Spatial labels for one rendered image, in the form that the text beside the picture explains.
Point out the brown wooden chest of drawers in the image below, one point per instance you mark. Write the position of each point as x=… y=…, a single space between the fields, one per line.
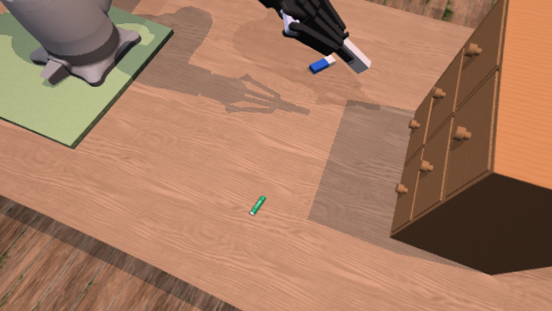
x=501 y=222

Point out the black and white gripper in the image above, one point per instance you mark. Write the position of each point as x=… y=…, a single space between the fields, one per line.
x=332 y=36

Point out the blue and white eraser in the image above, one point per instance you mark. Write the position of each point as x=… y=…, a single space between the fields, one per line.
x=322 y=64

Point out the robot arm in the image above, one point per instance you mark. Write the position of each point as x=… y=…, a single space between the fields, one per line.
x=77 y=34

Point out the brown wooden drawer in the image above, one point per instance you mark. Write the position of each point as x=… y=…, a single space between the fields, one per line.
x=406 y=196
x=483 y=60
x=470 y=156
x=418 y=136
x=431 y=183
x=445 y=105

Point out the green aaa battery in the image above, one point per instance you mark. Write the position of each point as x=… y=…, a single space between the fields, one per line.
x=257 y=205

